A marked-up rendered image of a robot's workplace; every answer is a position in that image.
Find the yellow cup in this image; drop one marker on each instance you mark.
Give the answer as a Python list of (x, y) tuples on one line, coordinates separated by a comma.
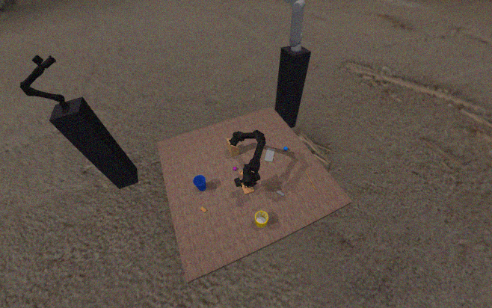
[(261, 219)]

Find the blue plastic cup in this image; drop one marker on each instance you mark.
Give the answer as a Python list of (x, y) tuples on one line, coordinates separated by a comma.
[(200, 182)]

